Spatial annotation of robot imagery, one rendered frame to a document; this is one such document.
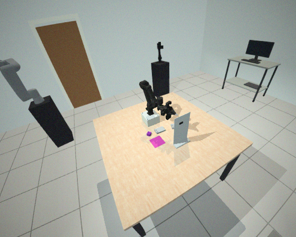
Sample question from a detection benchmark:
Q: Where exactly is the magenta square marking on table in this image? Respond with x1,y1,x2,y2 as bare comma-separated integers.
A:
150,136,165,148

